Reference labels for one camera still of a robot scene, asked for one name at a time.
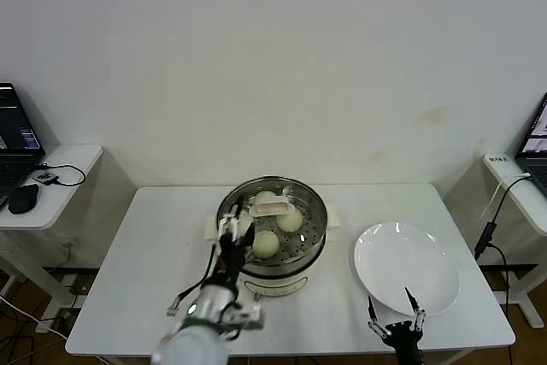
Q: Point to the black computer mouse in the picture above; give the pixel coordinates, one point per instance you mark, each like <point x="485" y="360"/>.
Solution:
<point x="23" y="198"/>

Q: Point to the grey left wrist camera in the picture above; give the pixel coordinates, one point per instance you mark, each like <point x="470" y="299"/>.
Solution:
<point x="252" y="319"/>

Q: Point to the white label sticker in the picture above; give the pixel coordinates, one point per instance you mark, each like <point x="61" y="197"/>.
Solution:
<point x="499" y="159"/>

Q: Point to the white round plate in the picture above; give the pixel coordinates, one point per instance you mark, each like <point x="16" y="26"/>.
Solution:
<point x="397" y="266"/>

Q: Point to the small black device white sticker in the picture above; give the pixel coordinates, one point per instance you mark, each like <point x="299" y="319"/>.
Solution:
<point x="45" y="177"/>

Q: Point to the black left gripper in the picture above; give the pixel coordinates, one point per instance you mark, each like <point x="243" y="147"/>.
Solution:
<point x="231" y="260"/>

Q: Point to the stainless steel steamer basket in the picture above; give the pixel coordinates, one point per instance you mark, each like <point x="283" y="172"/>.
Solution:
<point x="295" y="266"/>

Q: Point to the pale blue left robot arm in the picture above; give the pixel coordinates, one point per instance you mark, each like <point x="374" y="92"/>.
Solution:
<point x="196" y="343"/>

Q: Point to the black laptop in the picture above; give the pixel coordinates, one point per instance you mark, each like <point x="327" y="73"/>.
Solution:
<point x="17" y="138"/>

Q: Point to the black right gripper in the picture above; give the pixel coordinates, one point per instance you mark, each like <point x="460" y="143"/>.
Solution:
<point x="404" y="335"/>

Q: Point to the cream electric cooker base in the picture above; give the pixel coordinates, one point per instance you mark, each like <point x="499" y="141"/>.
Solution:
<point x="278" y="286"/>

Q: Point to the white steamed baozi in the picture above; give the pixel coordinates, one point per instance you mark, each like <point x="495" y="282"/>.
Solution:
<point x="289" y="222"/>
<point x="266" y="245"/>
<point x="264" y="196"/>

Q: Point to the dark grey laptop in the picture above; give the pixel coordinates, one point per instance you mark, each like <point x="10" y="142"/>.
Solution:
<point x="536" y="143"/>

